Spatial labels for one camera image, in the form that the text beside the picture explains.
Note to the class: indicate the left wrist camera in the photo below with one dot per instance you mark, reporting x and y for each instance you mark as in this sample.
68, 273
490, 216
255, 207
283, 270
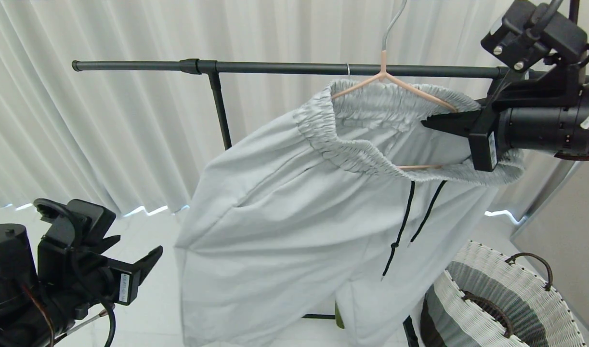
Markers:
89, 217

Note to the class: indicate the green shirt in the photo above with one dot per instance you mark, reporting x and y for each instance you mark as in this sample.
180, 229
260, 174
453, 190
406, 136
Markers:
340, 315

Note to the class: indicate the black clothes rack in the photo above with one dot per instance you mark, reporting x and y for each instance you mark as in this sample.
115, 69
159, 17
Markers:
275, 68

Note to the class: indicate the pale grey shorts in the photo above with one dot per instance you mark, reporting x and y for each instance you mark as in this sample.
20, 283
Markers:
299, 217

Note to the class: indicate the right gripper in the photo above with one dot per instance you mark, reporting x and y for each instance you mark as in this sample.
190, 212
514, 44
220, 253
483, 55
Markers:
535, 127

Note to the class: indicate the white curtain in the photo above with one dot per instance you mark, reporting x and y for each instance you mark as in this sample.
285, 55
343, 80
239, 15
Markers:
106, 135

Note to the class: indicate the white laundry basket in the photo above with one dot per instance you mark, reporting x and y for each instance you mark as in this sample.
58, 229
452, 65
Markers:
516, 289

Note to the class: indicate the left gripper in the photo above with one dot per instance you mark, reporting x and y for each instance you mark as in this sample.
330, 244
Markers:
89, 279

